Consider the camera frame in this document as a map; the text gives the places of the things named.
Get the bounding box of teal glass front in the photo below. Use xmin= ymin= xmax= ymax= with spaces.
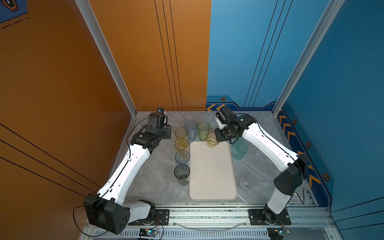
xmin=233 ymin=138 xmax=249 ymax=160

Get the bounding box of small yellow glass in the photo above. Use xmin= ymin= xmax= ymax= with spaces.
xmin=207 ymin=133 xmax=219 ymax=148

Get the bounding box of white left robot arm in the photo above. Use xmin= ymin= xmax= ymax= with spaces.
xmin=83 ymin=108 xmax=172 ymax=234

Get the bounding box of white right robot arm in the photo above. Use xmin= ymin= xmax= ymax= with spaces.
xmin=215 ymin=107 xmax=310 ymax=225

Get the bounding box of cream plastic tray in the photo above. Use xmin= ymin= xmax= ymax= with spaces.
xmin=189 ymin=142 xmax=238 ymax=201

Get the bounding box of tall yellow glass rear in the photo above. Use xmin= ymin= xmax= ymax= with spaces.
xmin=175 ymin=128 xmax=188 ymax=139

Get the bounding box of tall yellow glass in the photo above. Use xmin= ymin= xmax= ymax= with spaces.
xmin=175 ymin=128 xmax=188 ymax=139
xmin=174 ymin=138 xmax=189 ymax=151

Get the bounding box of tall green glass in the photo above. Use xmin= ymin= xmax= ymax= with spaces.
xmin=197 ymin=121 xmax=211 ymax=141

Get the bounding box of tall yellow glass front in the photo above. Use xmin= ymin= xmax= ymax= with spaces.
xmin=174 ymin=138 xmax=189 ymax=151

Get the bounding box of tall blue glass rear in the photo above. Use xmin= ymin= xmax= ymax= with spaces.
xmin=185 ymin=120 xmax=197 ymax=142

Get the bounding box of tall blue glass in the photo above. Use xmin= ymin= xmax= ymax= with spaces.
xmin=175 ymin=150 xmax=190 ymax=165
xmin=185 ymin=120 xmax=197 ymax=142

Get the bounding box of tall blue glass front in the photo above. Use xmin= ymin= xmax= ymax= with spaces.
xmin=175 ymin=150 xmax=190 ymax=165

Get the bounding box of tall dark grey glass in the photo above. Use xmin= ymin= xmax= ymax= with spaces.
xmin=174 ymin=164 xmax=190 ymax=186

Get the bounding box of left circuit board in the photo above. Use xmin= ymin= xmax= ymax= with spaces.
xmin=138 ymin=229 xmax=159 ymax=240

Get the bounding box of circuit board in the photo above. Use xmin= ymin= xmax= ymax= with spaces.
xmin=138 ymin=229 xmax=159 ymax=240
xmin=267 ymin=228 xmax=291 ymax=240

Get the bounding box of right circuit board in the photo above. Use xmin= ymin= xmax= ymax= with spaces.
xmin=267 ymin=228 xmax=291 ymax=240

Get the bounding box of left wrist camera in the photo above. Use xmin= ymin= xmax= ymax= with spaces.
xmin=157 ymin=108 xmax=166 ymax=115

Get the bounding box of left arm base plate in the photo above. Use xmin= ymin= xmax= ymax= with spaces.
xmin=129 ymin=209 xmax=170 ymax=226

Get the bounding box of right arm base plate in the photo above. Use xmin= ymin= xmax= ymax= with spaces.
xmin=248 ymin=209 xmax=292 ymax=226

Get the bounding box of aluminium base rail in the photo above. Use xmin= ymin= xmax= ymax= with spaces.
xmin=80 ymin=205 xmax=343 ymax=240

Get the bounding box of aluminium corner post left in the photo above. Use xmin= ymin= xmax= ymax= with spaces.
xmin=75 ymin=0 xmax=137 ymax=117

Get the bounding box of aluminium corner post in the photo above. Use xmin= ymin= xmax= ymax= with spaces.
xmin=75 ymin=0 xmax=137 ymax=117
xmin=272 ymin=0 xmax=345 ymax=117

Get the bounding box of aluminium corner post right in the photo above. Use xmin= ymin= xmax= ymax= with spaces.
xmin=272 ymin=0 xmax=345 ymax=117

